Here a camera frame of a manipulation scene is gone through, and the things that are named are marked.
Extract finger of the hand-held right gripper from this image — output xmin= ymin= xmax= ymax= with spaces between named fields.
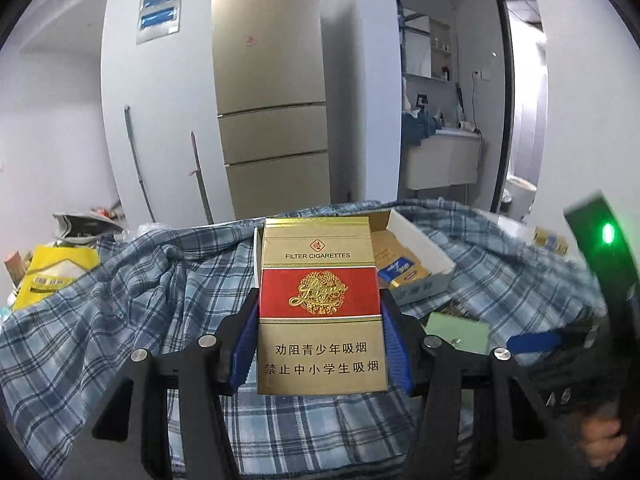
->
xmin=506 ymin=331 xmax=570 ymax=356

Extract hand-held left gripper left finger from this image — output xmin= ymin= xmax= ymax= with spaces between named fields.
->
xmin=91 ymin=287 xmax=261 ymax=480

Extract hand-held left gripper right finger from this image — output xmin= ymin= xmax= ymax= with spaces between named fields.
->
xmin=379 ymin=287 xmax=556 ymax=480

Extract pale green box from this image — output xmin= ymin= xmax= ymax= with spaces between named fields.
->
xmin=424 ymin=311 xmax=492 ymax=357

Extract gold red cigarette pack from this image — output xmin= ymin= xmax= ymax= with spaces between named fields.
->
xmin=256 ymin=216 xmax=390 ymax=396

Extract cardboard box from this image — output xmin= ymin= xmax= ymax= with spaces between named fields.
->
xmin=252 ymin=209 xmax=457 ymax=306

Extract person's right hand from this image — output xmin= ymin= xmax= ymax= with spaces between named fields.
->
xmin=581 ymin=407 xmax=627 ymax=467

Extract small yellow blue box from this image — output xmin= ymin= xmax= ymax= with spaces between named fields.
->
xmin=532 ymin=226 xmax=570 ymax=256

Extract blue yellow cigarette pack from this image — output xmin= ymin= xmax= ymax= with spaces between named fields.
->
xmin=376 ymin=255 xmax=433 ymax=288

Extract blue plaid blanket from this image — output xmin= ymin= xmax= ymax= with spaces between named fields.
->
xmin=0 ymin=199 xmax=616 ymax=480

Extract beige vanity cabinet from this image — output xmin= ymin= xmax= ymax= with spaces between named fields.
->
xmin=402 ymin=130 xmax=483 ymax=191

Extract grey white crumpled bag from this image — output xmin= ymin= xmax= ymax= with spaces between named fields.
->
xmin=52 ymin=205 xmax=126 ymax=247

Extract yellow plastic bag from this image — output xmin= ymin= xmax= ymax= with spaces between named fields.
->
xmin=12 ymin=245 xmax=101 ymax=311

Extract grey mop pole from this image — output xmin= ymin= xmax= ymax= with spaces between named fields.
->
xmin=124 ymin=106 xmax=156 ymax=223

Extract blue clothes pile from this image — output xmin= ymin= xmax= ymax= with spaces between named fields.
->
xmin=402 ymin=110 xmax=443 ymax=148

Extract gold three-door refrigerator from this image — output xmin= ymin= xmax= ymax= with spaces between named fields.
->
xmin=210 ymin=0 xmax=333 ymax=221

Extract dark door frame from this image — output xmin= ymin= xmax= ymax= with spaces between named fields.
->
xmin=492 ymin=0 xmax=538 ymax=211

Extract mirror wall cabinet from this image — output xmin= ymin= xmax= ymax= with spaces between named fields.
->
xmin=402 ymin=7 xmax=453 ymax=81

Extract wall electrical panel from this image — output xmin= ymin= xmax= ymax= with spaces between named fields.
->
xmin=135 ymin=0 xmax=185 ymax=46

